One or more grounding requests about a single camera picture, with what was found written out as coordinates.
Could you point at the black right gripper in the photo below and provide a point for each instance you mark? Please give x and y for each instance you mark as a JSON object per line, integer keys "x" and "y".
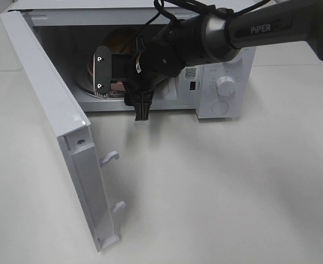
{"x": 144, "y": 73}

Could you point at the toy hamburger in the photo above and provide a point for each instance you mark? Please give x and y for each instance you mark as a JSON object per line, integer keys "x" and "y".
{"x": 121, "y": 40}

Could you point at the white microwave door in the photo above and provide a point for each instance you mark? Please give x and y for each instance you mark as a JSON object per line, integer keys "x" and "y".
{"x": 70, "y": 126}

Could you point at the white timer knob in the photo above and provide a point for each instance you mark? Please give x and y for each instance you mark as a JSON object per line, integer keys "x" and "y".
{"x": 225, "y": 86}

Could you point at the pink round plate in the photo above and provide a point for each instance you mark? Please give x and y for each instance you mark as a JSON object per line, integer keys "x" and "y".
{"x": 115, "y": 86}

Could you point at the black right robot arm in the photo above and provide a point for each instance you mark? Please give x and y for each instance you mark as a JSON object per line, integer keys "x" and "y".
{"x": 216, "y": 35}

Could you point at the glass microwave turntable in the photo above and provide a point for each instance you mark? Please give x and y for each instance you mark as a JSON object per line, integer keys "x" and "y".
{"x": 166, "y": 90}

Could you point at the white microwave oven body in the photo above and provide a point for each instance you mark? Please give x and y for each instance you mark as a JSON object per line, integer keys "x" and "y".
{"x": 70, "y": 31}

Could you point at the white upper power knob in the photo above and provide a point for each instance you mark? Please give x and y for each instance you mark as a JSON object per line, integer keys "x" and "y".
{"x": 234, "y": 62}

